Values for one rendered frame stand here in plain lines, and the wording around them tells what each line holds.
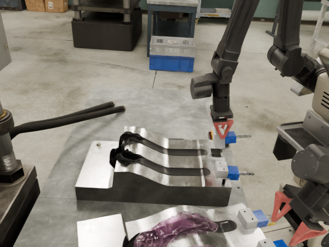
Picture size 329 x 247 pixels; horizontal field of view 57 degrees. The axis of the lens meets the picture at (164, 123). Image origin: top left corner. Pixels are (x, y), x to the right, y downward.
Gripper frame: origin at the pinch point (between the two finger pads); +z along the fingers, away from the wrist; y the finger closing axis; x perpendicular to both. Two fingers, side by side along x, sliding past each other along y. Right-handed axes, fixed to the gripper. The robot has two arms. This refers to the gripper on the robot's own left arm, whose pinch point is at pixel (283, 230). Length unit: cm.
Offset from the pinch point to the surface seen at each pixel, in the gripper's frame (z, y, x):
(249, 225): 10.9, -11.9, 6.1
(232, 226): 14.2, -14.1, 3.3
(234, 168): 5.4, -32.0, 9.1
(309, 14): -124, -454, 380
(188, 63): 31, -323, 132
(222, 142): 1.5, -40.3, 6.0
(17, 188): 47, -52, -50
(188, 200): 19.9, -29.2, -2.5
